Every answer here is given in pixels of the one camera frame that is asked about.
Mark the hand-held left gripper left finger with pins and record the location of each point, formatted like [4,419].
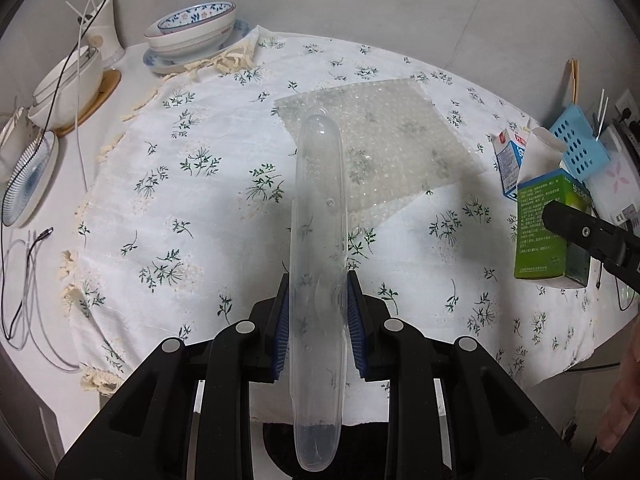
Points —
[281,330]

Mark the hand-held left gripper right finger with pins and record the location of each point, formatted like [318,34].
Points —
[357,330]

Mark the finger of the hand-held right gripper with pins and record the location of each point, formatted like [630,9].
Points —
[585,232]

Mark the green carton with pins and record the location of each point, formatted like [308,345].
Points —
[537,230]

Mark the black trash bin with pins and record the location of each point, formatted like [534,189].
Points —
[280,445]

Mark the person's right hand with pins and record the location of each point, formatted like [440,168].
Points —
[622,400]

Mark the white rice cooker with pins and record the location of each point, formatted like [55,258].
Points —
[622,175]

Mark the blue plastic basket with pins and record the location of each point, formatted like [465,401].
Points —
[575,140]

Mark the blue white carton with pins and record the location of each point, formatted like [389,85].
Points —
[507,165]

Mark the white plastic stick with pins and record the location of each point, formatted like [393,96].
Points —
[600,110]
[605,115]

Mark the white floral fringed tablecloth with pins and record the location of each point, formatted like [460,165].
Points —
[200,240]

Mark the wooden chopstick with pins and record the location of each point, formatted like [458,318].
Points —
[575,80]
[570,80]

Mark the clear bubble wrap sheet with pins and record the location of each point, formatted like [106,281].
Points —
[400,145]

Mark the blue striped plate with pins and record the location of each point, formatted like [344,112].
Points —
[30,180]

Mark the round wooden coaster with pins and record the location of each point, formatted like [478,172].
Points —
[102,97]

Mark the white red-rimmed bowl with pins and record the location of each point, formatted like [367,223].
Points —
[190,46]

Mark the blue floral bowl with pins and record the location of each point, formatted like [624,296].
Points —
[192,20]

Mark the white vase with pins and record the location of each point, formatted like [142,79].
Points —
[107,30]

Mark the white wall outlet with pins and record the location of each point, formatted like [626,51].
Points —
[626,105]

